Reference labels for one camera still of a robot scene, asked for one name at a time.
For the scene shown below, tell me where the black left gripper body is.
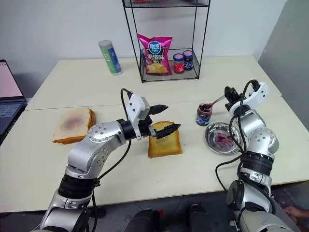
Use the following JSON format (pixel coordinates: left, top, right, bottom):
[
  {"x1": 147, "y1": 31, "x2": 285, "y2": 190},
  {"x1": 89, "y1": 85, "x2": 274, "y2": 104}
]
[{"x1": 140, "y1": 114, "x2": 155, "y2": 138}]

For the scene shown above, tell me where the pink potato chips bag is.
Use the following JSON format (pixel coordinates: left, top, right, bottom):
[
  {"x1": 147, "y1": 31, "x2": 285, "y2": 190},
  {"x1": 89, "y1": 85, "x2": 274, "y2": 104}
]
[{"x1": 137, "y1": 33, "x2": 173, "y2": 76}]

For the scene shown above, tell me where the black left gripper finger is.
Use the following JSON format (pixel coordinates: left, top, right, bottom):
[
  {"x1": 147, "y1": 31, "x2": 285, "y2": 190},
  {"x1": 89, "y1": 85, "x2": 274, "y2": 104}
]
[
  {"x1": 149, "y1": 104, "x2": 169, "y2": 116},
  {"x1": 148, "y1": 123, "x2": 182, "y2": 140}
]

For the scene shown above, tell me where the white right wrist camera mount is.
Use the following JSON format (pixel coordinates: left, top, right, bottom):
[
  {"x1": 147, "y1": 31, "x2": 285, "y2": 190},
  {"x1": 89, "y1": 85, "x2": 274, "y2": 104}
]
[{"x1": 228, "y1": 82, "x2": 269, "y2": 115}]

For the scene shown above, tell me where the green and blue cylindrical can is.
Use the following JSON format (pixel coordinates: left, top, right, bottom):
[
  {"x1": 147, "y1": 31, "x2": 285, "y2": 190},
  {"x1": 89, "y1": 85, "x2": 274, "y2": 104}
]
[{"x1": 98, "y1": 40, "x2": 122, "y2": 76}]

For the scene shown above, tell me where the black wire shelf rack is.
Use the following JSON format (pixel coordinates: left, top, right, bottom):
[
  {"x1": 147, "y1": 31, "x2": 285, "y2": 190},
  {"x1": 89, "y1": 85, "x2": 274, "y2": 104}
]
[{"x1": 122, "y1": 0, "x2": 211, "y2": 84}]

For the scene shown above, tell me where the round steel dish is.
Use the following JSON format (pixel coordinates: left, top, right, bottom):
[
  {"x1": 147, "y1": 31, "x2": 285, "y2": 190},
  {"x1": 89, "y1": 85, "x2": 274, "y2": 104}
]
[{"x1": 205, "y1": 122, "x2": 243, "y2": 156}]

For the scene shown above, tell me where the silver metal spoon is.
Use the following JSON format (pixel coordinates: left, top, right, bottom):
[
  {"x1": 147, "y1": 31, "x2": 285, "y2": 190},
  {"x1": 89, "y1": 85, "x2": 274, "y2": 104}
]
[{"x1": 204, "y1": 95, "x2": 226, "y2": 108}]

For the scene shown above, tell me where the red jam jar with lid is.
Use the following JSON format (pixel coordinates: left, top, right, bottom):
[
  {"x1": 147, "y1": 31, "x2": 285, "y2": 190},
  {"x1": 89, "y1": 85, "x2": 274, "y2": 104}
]
[{"x1": 172, "y1": 53, "x2": 186, "y2": 74}]

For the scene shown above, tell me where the open blueberry jam jar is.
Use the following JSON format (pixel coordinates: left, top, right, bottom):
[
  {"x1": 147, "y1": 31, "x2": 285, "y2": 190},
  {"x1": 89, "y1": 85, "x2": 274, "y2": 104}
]
[{"x1": 196, "y1": 102, "x2": 214, "y2": 127}]

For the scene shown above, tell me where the toast slice with jam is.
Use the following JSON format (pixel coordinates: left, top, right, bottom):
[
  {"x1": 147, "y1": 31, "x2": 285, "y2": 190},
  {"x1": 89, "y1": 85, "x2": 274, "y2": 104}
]
[{"x1": 54, "y1": 108, "x2": 97, "y2": 145}]

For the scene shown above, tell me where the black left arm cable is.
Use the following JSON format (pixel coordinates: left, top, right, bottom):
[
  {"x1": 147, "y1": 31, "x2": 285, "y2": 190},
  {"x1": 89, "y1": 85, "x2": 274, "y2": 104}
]
[{"x1": 90, "y1": 88, "x2": 134, "y2": 211}]

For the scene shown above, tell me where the blue jam jar with lid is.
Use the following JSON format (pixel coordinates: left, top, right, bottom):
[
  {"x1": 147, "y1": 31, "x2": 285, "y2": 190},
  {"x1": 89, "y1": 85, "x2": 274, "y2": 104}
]
[{"x1": 183, "y1": 50, "x2": 195, "y2": 71}]

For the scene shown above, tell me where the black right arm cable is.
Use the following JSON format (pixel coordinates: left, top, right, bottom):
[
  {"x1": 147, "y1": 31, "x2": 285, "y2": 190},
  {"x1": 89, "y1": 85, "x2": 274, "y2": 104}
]
[{"x1": 215, "y1": 79, "x2": 258, "y2": 194}]

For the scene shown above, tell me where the open laptop computer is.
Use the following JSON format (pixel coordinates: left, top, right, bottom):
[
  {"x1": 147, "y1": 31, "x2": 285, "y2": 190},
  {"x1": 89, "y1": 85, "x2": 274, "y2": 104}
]
[{"x1": 0, "y1": 59, "x2": 28, "y2": 136}]

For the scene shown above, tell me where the white bread slice with jam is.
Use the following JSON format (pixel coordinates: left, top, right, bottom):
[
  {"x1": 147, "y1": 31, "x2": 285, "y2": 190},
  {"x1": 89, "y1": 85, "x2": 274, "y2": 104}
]
[{"x1": 51, "y1": 108, "x2": 92, "y2": 143}]

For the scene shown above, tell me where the toasted bread slice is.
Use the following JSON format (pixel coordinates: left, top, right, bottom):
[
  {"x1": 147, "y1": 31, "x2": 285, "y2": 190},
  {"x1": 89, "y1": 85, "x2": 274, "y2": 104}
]
[{"x1": 147, "y1": 121, "x2": 183, "y2": 159}]

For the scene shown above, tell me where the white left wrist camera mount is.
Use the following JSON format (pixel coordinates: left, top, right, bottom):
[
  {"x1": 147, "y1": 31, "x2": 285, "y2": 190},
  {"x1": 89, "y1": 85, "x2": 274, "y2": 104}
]
[{"x1": 125, "y1": 93, "x2": 151, "y2": 141}]

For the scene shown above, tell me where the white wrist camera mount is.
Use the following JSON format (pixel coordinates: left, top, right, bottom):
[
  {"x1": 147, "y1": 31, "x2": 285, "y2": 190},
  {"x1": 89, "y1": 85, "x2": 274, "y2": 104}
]
[
  {"x1": 125, "y1": 93, "x2": 151, "y2": 141},
  {"x1": 228, "y1": 82, "x2": 269, "y2": 115}
]

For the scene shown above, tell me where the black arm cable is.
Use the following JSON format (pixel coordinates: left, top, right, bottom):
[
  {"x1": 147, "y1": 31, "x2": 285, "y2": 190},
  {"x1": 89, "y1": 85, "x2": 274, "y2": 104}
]
[
  {"x1": 90, "y1": 88, "x2": 134, "y2": 211},
  {"x1": 215, "y1": 79, "x2": 258, "y2": 194}
]

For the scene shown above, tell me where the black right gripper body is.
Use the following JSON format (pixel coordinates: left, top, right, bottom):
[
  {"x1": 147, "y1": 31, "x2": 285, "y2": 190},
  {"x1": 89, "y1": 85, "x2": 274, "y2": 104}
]
[{"x1": 225, "y1": 89, "x2": 243, "y2": 112}]

